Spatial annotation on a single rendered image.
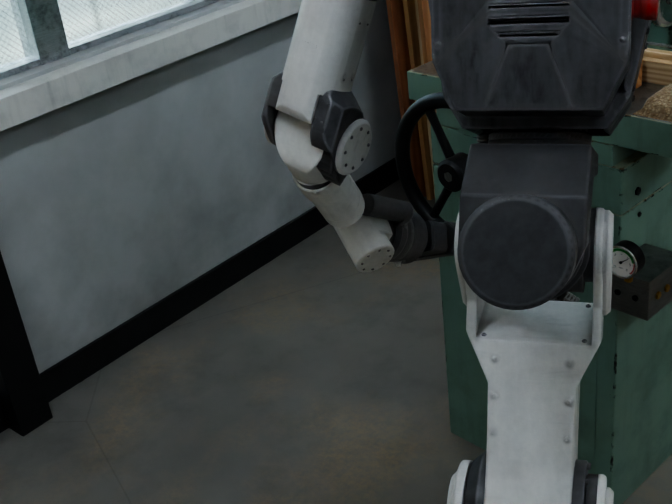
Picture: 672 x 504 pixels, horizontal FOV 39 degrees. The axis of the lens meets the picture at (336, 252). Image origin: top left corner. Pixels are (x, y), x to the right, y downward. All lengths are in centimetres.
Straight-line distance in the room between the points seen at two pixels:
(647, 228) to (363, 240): 62
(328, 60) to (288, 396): 147
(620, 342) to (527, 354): 75
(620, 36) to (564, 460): 50
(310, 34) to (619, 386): 105
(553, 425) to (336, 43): 53
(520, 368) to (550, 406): 6
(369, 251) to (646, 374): 81
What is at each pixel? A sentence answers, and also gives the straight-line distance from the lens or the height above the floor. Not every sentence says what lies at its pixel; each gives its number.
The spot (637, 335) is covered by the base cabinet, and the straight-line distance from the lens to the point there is 195.
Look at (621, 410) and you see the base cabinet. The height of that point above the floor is 26.
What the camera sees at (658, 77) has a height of 91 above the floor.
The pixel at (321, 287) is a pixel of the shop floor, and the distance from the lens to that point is 298.
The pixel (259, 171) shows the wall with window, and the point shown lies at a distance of 306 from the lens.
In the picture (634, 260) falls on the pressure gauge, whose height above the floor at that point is 67.
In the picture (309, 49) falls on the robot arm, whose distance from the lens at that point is 119.
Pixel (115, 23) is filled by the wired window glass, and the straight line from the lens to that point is 272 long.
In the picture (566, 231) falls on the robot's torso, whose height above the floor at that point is 107.
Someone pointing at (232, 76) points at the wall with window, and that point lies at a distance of 292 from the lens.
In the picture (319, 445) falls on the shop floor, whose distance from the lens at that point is 236.
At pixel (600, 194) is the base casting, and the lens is 175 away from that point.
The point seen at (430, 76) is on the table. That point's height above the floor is 90.
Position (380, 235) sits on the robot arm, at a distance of 144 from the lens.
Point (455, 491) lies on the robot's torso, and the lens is 122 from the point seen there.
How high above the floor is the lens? 150
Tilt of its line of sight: 28 degrees down
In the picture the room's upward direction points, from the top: 7 degrees counter-clockwise
